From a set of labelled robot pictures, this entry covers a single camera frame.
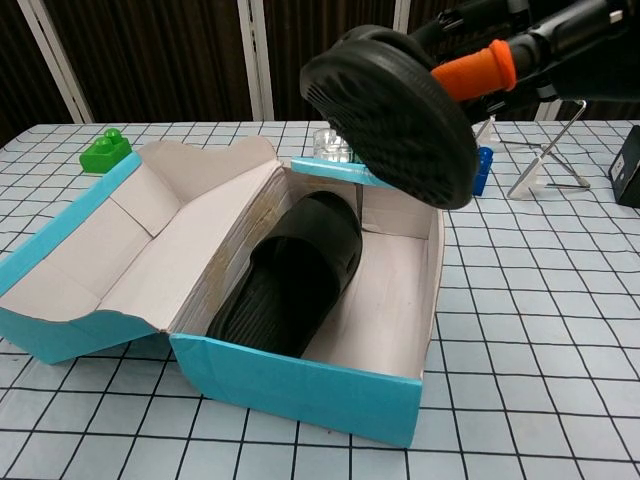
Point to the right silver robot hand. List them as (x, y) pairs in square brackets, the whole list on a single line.
[(575, 50)]

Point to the black rubber slipper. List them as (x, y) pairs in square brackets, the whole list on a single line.
[(280, 300), (400, 135)]

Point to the light blue shoe box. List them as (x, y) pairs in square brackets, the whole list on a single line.
[(125, 270)]

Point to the small black box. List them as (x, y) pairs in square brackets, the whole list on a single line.
[(627, 175)]

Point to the blue toy building block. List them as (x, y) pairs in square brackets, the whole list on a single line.
[(484, 170)]

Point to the clear plastic water bottle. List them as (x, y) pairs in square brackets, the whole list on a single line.
[(330, 147)]

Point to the white black-grid tablecloth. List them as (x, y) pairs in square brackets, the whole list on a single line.
[(550, 375)]

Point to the dark folding partition screen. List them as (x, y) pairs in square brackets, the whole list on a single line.
[(175, 50)]

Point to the green toy building block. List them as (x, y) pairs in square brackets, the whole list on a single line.
[(102, 157)]

